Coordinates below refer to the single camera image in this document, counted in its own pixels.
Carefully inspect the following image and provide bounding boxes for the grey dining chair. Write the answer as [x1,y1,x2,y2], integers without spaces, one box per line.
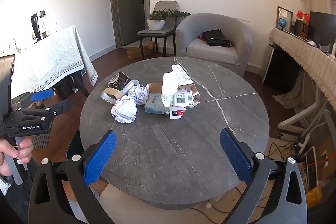
[138,1,179,59]

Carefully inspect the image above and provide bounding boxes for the flat brown cardboard box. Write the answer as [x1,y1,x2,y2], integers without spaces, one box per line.
[127,40,155,60]

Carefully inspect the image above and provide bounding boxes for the white paper ball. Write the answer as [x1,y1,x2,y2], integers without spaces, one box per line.
[110,97,137,124]
[128,84,150,105]

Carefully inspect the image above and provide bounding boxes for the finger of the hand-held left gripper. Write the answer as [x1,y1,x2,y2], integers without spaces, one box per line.
[16,90,55,109]
[20,99,72,117]

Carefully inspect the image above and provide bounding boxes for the person's left hand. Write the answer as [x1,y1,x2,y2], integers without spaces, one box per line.
[0,136,34,178]

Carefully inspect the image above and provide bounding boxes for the black patterned packet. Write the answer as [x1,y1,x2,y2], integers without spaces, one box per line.
[108,72,132,92]

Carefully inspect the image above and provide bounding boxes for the grey door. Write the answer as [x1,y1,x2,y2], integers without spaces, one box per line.
[115,0,146,47]

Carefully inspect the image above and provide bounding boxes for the torn white cardboard box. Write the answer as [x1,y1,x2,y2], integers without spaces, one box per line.
[149,64,201,109]

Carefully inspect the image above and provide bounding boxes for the desk with beige lace cloth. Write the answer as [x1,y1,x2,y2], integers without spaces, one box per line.
[269,28,336,98]

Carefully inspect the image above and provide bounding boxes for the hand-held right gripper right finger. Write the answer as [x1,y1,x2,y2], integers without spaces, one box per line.
[220,128,307,224]

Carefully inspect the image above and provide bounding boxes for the table with pale green tablecloth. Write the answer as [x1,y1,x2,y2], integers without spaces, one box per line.
[10,25,99,100]

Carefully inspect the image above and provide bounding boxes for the black handbag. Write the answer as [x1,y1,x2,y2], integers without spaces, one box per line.
[202,29,231,47]

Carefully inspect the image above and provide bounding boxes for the small red white carton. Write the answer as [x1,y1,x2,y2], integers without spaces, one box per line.
[169,106,187,119]

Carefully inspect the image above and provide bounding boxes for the wooden picture frame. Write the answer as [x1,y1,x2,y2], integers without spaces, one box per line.
[277,6,294,31]

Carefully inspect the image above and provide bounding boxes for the beige rug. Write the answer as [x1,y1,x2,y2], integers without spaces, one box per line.
[100,183,237,224]

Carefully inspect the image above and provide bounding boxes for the grey tub armchair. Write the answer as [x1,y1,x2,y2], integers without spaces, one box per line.
[175,13,253,77]

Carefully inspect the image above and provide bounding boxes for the brown wooden box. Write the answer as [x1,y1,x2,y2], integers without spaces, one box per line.
[295,20,308,38]

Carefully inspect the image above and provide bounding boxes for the potted plant in white pot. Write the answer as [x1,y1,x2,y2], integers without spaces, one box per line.
[147,9,192,31]

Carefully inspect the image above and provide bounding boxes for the yellow plastic bag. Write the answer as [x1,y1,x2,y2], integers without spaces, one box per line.
[306,186,323,207]

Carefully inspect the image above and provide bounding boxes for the black glass kettle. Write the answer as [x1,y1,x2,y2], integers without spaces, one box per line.
[31,11,48,42]

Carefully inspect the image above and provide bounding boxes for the person's left forearm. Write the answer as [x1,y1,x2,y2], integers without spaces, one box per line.
[0,174,13,197]

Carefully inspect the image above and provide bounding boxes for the black monitor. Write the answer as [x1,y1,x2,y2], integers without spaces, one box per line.
[309,11,336,47]

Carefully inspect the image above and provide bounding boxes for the blue tissue packet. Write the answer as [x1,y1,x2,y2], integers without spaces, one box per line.
[144,93,168,115]

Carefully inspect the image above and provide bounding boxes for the grey ribbed floor mat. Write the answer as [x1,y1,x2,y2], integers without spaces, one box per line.
[33,132,51,149]

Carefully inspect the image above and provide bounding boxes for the brown cardboard roll tube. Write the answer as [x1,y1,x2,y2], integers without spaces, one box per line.
[101,88,123,105]

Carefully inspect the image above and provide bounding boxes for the black cabinet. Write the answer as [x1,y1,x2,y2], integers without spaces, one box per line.
[261,44,301,93]

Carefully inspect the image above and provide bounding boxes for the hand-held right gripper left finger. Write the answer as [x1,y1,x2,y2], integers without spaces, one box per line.
[28,131,117,224]

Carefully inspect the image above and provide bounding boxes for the round grey marble table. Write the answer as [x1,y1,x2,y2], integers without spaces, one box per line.
[79,56,270,210]

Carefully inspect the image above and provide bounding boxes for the small red desk flags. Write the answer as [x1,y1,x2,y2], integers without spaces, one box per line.
[296,9,310,22]

